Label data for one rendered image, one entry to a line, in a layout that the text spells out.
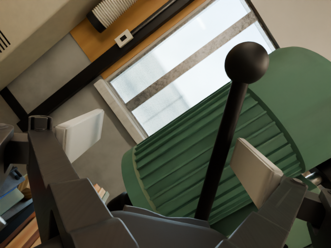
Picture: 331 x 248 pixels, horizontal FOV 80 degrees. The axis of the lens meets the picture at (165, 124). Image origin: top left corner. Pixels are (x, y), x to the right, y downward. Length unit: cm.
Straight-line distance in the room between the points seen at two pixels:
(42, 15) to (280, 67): 163
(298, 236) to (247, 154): 22
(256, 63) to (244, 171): 9
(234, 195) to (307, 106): 14
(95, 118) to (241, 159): 13
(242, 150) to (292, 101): 11
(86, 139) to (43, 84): 192
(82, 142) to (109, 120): 166
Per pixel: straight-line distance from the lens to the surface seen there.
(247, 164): 17
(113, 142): 185
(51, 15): 173
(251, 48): 17
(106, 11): 170
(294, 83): 29
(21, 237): 47
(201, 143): 27
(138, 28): 169
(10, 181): 47
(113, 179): 196
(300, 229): 37
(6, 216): 56
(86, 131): 16
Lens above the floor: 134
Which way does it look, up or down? 9 degrees down
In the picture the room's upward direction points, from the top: 55 degrees clockwise
